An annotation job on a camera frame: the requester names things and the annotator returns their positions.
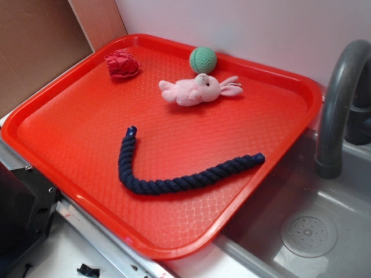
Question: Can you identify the brown cardboard panel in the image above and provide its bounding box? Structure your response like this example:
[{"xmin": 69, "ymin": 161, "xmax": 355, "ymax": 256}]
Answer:
[{"xmin": 1, "ymin": 1, "xmax": 127, "ymax": 117}]

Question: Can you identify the silver aluminium rail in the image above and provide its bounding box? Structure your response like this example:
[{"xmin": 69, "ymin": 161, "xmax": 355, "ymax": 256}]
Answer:
[{"xmin": 0, "ymin": 138, "xmax": 172, "ymax": 278}]

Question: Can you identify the green rubber ball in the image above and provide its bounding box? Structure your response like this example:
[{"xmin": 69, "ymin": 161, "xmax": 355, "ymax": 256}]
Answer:
[{"xmin": 189, "ymin": 47, "xmax": 217, "ymax": 74}]

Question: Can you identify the grey plastic sink basin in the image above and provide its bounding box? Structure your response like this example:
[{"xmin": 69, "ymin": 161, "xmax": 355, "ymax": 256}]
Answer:
[{"xmin": 215, "ymin": 130, "xmax": 370, "ymax": 277}]

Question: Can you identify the red plastic tray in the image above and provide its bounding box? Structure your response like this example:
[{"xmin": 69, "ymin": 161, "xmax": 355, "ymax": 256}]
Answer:
[{"xmin": 1, "ymin": 34, "xmax": 322, "ymax": 260}]

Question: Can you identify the crumpled red cloth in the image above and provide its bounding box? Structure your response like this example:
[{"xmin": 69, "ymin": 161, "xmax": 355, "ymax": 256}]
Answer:
[{"xmin": 104, "ymin": 49, "xmax": 141, "ymax": 79}]

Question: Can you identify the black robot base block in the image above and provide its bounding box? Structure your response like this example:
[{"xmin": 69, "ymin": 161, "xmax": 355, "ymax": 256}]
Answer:
[{"xmin": 1, "ymin": 164, "xmax": 60, "ymax": 272}]

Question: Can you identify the dark blue twisted rope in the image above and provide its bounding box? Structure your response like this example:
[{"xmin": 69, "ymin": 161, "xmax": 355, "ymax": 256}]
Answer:
[{"xmin": 117, "ymin": 125, "xmax": 266, "ymax": 197}]

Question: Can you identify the black tape scrap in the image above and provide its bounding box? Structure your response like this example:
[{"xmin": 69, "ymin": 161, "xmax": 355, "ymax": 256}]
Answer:
[{"xmin": 77, "ymin": 264, "xmax": 100, "ymax": 278}]

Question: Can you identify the pink plush bunny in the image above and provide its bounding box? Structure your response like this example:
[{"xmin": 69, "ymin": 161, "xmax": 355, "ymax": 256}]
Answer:
[{"xmin": 159, "ymin": 73, "xmax": 243, "ymax": 107}]

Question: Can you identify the grey toy faucet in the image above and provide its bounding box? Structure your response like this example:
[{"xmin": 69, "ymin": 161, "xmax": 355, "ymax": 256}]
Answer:
[{"xmin": 315, "ymin": 39, "xmax": 370, "ymax": 179}]

